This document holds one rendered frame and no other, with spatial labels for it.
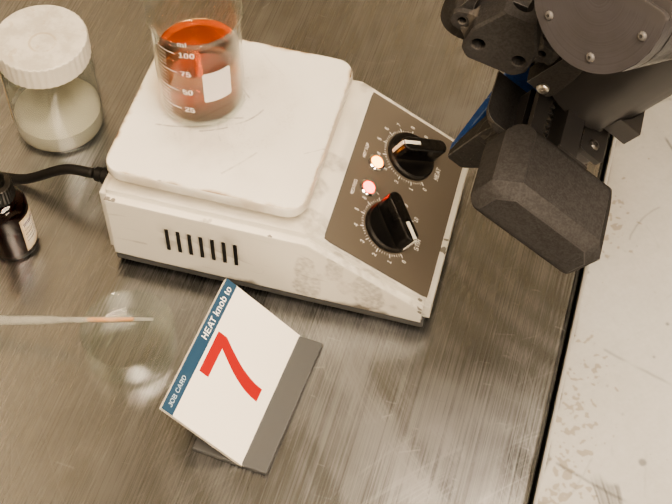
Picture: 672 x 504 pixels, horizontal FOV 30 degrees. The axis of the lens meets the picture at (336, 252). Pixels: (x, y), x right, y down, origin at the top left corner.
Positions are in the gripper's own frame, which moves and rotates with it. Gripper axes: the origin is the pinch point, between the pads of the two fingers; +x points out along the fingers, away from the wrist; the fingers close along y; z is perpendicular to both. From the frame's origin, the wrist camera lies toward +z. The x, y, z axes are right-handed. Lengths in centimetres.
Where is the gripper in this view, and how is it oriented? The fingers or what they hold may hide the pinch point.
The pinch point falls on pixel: (500, 128)
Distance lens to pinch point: 62.2
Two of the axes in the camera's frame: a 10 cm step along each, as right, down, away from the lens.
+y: -2.8, 7.7, -5.7
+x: -5.6, 3.5, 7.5
